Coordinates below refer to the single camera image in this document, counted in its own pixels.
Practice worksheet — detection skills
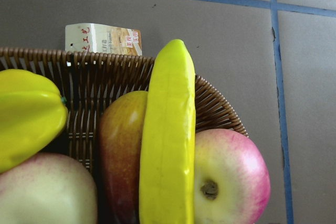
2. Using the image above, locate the brown wicker basket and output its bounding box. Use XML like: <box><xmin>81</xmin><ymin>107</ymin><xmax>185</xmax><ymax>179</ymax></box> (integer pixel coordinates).
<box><xmin>0</xmin><ymin>47</ymin><xmax>248</xmax><ymax>172</ymax></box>

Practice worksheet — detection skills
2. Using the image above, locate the red yellow mango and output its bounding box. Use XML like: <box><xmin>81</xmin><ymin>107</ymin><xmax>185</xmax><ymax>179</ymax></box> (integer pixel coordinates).
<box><xmin>99</xmin><ymin>91</ymin><xmax>148</xmax><ymax>223</ymax></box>

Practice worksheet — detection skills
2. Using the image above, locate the red pink apple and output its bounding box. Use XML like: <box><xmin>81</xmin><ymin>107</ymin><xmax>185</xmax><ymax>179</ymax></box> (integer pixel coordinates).
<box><xmin>194</xmin><ymin>129</ymin><xmax>270</xmax><ymax>223</ymax></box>

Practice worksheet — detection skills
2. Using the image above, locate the paper price tag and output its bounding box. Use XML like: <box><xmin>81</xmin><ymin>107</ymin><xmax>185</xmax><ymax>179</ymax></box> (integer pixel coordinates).
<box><xmin>65</xmin><ymin>23</ymin><xmax>142</xmax><ymax>56</ymax></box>

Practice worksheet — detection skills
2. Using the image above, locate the yellow starfruit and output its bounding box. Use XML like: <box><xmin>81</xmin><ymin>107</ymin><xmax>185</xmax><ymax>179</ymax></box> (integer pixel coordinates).
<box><xmin>1</xmin><ymin>69</ymin><xmax>68</xmax><ymax>173</ymax></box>

